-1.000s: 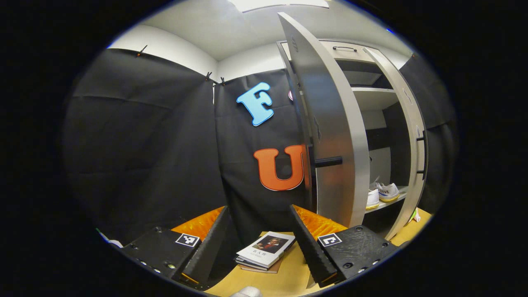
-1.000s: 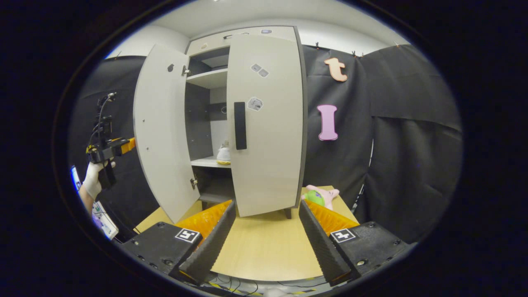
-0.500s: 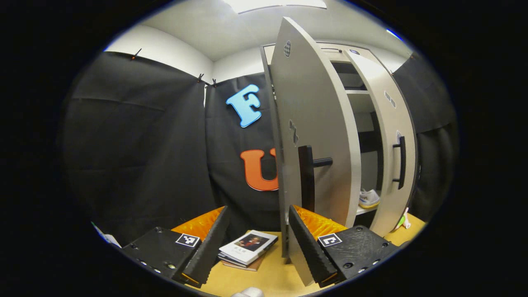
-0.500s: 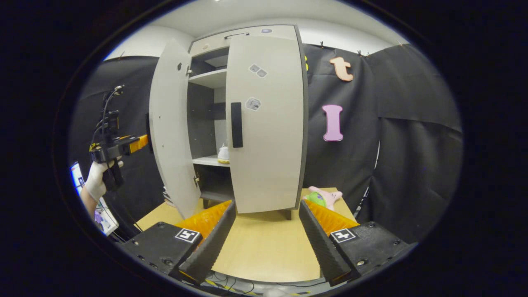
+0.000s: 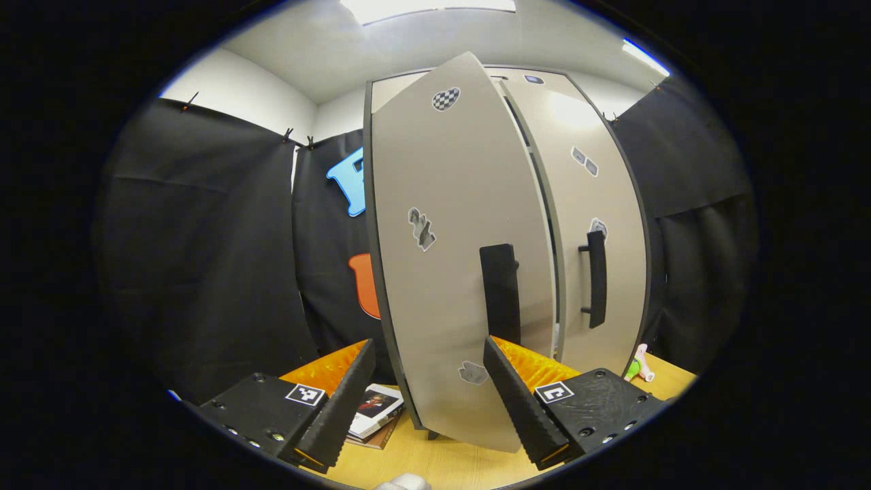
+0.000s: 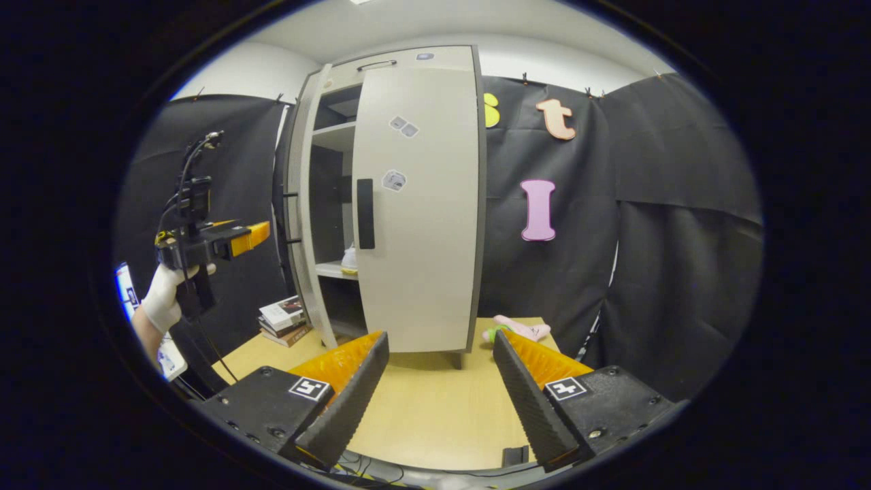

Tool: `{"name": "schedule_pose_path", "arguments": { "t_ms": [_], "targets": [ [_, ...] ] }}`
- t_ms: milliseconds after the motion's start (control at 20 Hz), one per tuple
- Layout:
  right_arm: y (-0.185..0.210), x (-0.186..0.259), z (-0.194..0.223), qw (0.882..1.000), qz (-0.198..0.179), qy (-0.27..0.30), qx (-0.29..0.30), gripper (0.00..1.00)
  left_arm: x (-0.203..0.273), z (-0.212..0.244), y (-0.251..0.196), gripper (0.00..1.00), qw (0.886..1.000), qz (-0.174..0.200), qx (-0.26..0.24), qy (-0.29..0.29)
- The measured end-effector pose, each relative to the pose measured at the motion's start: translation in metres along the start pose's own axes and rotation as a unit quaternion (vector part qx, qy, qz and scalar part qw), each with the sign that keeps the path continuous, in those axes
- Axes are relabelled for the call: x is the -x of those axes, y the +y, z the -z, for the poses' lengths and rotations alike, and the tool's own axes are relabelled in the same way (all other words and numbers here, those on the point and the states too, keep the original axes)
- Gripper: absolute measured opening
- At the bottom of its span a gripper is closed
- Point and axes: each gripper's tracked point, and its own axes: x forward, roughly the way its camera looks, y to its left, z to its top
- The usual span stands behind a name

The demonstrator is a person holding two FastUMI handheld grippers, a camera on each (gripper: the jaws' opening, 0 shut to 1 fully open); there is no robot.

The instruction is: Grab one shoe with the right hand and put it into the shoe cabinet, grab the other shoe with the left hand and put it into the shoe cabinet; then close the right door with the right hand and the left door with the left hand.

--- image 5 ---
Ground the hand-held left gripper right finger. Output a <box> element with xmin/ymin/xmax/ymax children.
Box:
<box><xmin>483</xmin><ymin>335</ymin><xmax>671</xmax><ymax>472</ymax></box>

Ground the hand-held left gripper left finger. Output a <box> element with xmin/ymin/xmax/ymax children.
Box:
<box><xmin>197</xmin><ymin>339</ymin><xmax>376</xmax><ymax>475</ymax></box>

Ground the grey shoe cabinet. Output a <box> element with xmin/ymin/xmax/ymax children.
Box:
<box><xmin>363</xmin><ymin>51</ymin><xmax>653</xmax><ymax>453</ymax></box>

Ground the grey shoe cabinet door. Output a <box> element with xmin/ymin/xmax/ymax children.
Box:
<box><xmin>500</xmin><ymin>68</ymin><xmax>647</xmax><ymax>376</ymax></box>
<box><xmin>367</xmin><ymin>51</ymin><xmax>559</xmax><ymax>453</ymax></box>

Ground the green and pink plush toy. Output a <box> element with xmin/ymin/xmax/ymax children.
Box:
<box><xmin>625</xmin><ymin>344</ymin><xmax>655</xmax><ymax>383</ymax></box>

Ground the ceiling light panel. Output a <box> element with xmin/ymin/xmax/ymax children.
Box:
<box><xmin>340</xmin><ymin>0</ymin><xmax>518</xmax><ymax>27</ymax></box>

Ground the black door handle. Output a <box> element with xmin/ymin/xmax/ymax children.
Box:
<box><xmin>480</xmin><ymin>244</ymin><xmax>521</xmax><ymax>346</ymax></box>
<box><xmin>578</xmin><ymin>230</ymin><xmax>608</xmax><ymax>329</ymax></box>

